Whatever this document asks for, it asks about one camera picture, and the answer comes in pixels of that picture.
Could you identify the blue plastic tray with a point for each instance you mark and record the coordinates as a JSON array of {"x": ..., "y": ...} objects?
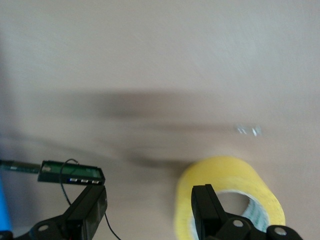
[{"x": 3, "y": 205}]

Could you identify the yellow packing tape roll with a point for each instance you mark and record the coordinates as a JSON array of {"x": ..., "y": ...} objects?
[{"x": 225, "y": 172}]

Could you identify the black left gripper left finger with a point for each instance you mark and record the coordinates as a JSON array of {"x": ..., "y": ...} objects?
[{"x": 82, "y": 215}]

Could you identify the clear tape piece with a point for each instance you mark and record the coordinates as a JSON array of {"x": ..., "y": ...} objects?
[{"x": 247, "y": 130}]

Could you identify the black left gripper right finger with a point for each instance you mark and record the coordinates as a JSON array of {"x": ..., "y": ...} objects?
[{"x": 205, "y": 207}]

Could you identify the green circuit board module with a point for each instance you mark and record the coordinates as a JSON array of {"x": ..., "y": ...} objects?
[{"x": 75, "y": 171}]

